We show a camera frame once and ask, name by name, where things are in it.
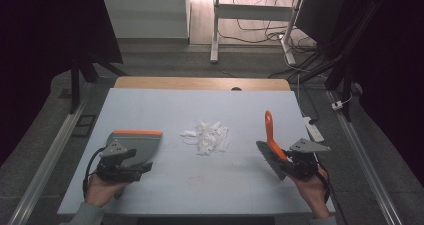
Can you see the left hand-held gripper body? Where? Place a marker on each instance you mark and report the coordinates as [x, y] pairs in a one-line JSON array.
[[113, 170]]

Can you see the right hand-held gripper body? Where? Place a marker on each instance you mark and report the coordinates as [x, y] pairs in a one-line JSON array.
[[304, 163]]

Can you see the grey dustpan with orange edge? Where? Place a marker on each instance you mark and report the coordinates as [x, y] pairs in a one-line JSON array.
[[141, 146]]

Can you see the orange brush with grey bristles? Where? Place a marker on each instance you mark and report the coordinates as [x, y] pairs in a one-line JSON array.
[[270, 136]]

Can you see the pile of white paper scraps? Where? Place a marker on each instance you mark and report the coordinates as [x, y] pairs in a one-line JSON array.
[[208, 138]]

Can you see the person's left hand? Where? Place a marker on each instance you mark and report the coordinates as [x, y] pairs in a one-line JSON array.
[[101, 191]]

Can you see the person's right hand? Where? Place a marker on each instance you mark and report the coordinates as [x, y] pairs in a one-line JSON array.
[[311, 191]]

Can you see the white power strip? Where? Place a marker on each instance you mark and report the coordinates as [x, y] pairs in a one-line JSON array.
[[313, 130]]

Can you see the pale blue table board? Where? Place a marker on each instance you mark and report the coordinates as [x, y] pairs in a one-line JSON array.
[[200, 185]]

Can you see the small white adapter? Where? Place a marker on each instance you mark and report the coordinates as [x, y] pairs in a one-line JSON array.
[[337, 105]]

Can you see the black metal stand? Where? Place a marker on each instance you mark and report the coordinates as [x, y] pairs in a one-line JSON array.
[[346, 68], [75, 85]]

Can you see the wooden table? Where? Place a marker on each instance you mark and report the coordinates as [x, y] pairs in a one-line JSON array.
[[186, 83]]

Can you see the white cabinet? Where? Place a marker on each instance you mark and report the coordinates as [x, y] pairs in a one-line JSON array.
[[143, 15]]

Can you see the black floor socket frame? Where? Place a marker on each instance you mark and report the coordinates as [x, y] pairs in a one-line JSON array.
[[84, 126]]

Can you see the aluminium rail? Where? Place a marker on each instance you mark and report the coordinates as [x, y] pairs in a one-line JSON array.
[[366, 165], [50, 145]]

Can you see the white desk frame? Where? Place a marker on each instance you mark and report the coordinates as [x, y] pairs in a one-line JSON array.
[[253, 11]]

